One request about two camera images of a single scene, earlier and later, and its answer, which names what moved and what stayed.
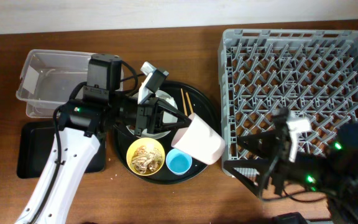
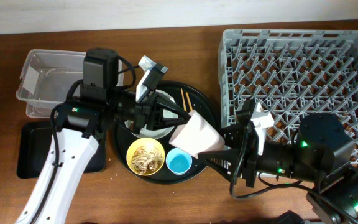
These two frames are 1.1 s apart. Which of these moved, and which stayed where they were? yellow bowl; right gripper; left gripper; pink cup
Moved: right gripper
Stayed: yellow bowl; pink cup; left gripper
